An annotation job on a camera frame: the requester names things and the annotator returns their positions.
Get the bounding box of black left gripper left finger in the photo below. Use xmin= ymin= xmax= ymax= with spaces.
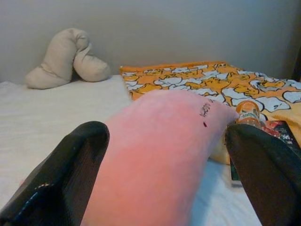
xmin=0 ymin=121 xmax=111 ymax=226

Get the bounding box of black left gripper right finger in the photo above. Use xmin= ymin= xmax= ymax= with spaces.
xmin=225 ymin=124 xmax=301 ymax=226

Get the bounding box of dark book with red cover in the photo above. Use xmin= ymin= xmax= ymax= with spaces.
xmin=230 ymin=120 xmax=301 ymax=189

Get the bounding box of orange label drink bottle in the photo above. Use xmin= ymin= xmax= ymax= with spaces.
xmin=235 ymin=100 xmax=261 ymax=129

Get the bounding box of pink pillow with fist print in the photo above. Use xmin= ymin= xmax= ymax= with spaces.
xmin=81 ymin=90 xmax=239 ymax=226

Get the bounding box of yellow egg cartoon blanket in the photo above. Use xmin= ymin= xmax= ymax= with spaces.
xmin=119 ymin=61 xmax=301 ymax=165

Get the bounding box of white quilted mattress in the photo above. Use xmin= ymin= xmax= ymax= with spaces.
xmin=0 ymin=74 xmax=264 ymax=226

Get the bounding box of beige plush neck pillow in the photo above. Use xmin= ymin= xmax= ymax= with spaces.
xmin=24 ymin=28 xmax=111 ymax=89

